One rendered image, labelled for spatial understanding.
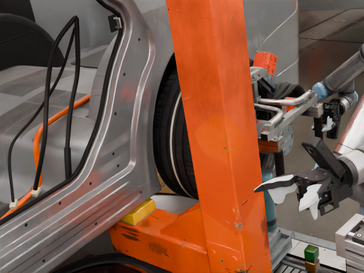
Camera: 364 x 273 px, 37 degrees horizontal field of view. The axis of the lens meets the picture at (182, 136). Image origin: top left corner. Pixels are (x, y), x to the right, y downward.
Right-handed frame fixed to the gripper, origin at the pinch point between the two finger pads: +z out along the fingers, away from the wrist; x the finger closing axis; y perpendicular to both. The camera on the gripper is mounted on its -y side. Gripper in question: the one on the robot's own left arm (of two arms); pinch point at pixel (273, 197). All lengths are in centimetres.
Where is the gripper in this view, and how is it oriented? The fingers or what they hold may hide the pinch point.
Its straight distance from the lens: 115.4
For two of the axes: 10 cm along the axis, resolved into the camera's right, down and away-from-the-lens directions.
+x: -4.7, -1.6, 8.7
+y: 2.2, 9.3, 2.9
